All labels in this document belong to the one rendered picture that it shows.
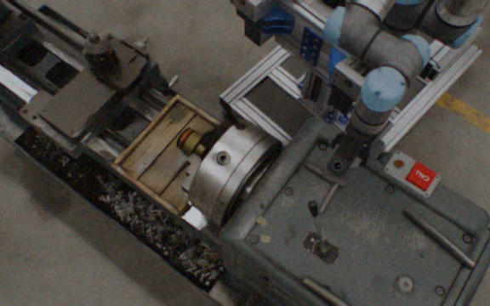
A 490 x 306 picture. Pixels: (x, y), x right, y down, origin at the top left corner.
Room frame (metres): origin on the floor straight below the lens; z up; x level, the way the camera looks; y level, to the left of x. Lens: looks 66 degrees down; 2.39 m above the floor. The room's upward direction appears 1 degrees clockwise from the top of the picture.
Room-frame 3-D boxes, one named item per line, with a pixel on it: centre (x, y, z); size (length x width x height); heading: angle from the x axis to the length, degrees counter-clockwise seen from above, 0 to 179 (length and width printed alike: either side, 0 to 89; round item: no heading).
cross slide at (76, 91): (0.91, 0.54, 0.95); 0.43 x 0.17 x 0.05; 144
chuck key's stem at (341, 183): (0.45, -0.21, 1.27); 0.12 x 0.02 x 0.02; 60
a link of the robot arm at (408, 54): (0.58, -0.31, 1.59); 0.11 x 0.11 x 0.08; 53
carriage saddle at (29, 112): (0.92, 0.59, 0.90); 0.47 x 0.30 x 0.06; 144
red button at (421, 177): (0.45, -0.46, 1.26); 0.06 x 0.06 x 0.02; 54
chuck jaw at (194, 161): (0.50, 0.15, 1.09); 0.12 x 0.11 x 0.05; 145
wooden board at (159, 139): (0.67, 0.24, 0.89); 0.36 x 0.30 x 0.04; 144
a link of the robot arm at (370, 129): (0.49, -0.26, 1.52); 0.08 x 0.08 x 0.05
